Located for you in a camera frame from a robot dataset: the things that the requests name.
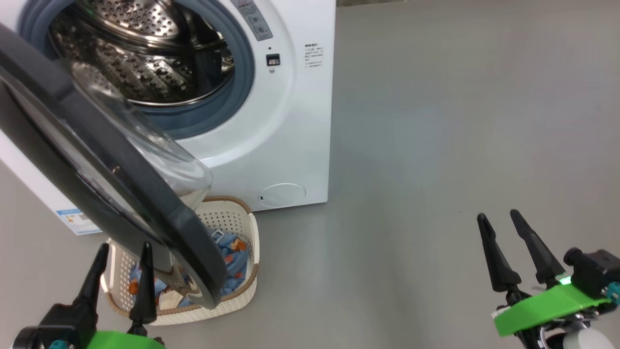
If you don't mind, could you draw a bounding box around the steel washing machine drum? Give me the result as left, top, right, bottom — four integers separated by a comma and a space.
48, 0, 235, 105

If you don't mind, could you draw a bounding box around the blue and cream garment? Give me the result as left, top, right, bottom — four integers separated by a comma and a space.
157, 290, 184, 311

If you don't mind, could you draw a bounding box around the black glass washer door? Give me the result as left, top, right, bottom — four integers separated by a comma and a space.
0, 22, 228, 311

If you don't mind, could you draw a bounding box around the black text warning label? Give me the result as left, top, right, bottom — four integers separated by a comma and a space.
304, 43, 324, 68

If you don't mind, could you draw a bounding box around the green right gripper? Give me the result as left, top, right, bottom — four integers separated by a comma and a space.
477, 209, 612, 349

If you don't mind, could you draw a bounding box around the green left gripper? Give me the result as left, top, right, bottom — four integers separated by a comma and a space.
73, 242, 165, 349

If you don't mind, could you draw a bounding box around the white front-load washing machine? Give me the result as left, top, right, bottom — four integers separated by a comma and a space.
0, 0, 337, 236

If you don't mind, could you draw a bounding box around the cream basket with brown rim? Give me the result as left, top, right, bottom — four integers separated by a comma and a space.
100, 195, 260, 326

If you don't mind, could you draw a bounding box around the grey instruction label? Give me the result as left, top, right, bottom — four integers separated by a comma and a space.
230, 0, 273, 42

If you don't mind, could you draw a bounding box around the blue bear print garment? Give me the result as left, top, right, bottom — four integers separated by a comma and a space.
127, 232, 250, 308

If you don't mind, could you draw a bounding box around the round white filter cover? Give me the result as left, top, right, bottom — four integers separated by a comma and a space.
258, 183, 307, 208

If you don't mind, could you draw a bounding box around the blue energy label sticker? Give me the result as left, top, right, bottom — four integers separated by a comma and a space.
56, 208, 102, 236

